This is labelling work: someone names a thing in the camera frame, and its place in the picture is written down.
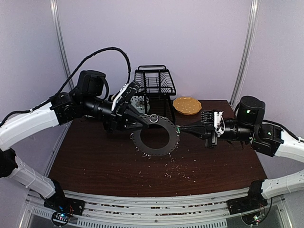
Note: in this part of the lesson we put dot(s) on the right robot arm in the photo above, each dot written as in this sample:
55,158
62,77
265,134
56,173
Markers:
264,136

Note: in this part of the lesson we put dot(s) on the yellow dotted plate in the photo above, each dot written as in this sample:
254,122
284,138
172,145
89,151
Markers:
187,105

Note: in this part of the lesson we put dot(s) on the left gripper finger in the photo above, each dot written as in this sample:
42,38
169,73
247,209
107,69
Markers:
135,127
137,119

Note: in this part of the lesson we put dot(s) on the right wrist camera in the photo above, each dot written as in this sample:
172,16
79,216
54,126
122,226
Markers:
219,123

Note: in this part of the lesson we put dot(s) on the right aluminium frame post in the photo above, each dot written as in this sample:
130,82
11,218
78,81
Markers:
244,63

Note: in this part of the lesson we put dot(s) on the white black dotted bowl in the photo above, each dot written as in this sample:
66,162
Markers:
139,100

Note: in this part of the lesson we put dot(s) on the green floral bowl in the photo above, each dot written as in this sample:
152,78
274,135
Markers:
141,107

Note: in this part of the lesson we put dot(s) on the aluminium frame post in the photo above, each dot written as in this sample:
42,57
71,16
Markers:
59,35
244,63

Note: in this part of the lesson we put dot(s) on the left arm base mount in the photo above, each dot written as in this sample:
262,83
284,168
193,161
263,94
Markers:
67,205

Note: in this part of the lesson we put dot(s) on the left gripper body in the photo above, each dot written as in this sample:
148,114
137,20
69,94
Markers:
115,117

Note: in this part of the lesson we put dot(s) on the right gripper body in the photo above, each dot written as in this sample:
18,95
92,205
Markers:
211,132

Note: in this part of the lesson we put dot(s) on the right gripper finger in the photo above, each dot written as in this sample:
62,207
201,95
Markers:
197,132
191,126

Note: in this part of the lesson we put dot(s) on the aluminium front rail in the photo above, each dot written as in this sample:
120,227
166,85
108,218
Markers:
196,211

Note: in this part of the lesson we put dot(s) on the left aluminium frame post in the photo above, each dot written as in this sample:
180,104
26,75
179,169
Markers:
59,35

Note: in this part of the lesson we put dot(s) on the black wire dish rack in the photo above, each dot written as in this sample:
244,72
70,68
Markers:
156,83

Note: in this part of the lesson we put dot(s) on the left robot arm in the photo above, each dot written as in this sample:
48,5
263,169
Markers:
82,100

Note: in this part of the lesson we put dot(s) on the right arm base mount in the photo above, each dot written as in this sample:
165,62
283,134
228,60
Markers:
245,204

